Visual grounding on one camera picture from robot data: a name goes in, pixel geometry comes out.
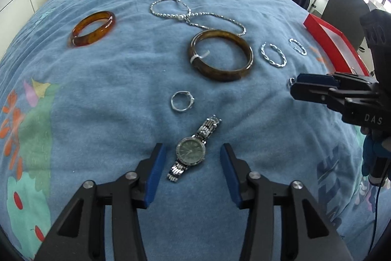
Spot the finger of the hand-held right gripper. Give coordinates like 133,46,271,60
290,82,330,105
296,72,338,87

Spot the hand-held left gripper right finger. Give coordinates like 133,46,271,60
220,143,355,261

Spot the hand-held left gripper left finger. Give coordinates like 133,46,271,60
35,143,167,261

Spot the red jewelry box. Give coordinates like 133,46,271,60
303,14,371,77

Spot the silver wristwatch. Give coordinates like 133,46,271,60
166,115,222,183

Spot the silver pearl necklace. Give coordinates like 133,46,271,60
150,0,247,36

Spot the translucent amber bangle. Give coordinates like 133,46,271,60
71,11,116,47

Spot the person's right hand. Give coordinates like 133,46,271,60
361,126,391,185

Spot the grey chair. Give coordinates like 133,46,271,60
321,0,371,49

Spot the blue printed blanket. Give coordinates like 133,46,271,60
0,0,381,261

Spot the dark brown bangle with tag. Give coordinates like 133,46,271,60
188,29,254,82

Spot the small twisted silver ring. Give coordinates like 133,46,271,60
289,38,307,56

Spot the large twisted silver ring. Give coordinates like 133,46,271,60
261,42,288,68

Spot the plain silver ring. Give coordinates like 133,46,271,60
170,90,196,113

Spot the blue gripper cable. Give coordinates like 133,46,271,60
370,184,382,252

